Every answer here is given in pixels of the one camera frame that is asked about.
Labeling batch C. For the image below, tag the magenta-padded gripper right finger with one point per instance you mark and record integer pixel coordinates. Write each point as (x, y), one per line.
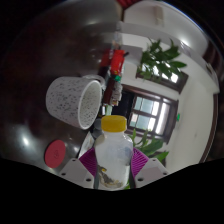
(151, 170)

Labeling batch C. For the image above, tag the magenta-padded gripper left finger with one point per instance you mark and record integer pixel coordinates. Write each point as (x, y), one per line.
(77, 171)

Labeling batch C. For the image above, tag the clear yellow-capped drink bottle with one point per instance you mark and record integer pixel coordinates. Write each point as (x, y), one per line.
(113, 150)

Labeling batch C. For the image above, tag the flat round red coaster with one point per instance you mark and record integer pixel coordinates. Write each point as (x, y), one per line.
(55, 154)

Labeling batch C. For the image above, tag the green exit sign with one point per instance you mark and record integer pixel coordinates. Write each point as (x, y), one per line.
(178, 117)

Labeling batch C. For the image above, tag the dark-framed glass door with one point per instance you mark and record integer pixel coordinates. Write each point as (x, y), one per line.
(150, 110)

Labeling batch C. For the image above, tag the white speckled mug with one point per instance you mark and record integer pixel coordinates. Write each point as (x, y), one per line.
(65, 98)

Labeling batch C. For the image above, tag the open snack box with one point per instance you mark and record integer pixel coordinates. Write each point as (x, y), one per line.
(112, 93)

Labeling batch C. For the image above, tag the dark-framed single window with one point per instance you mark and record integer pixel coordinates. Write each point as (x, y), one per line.
(176, 80)

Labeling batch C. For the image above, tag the small potted green plant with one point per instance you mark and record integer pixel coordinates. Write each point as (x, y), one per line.
(160, 60)

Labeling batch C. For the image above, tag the red box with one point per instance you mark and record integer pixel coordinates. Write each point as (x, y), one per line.
(116, 63)

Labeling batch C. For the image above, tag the white wall unit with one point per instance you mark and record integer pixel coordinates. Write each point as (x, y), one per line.
(159, 15)

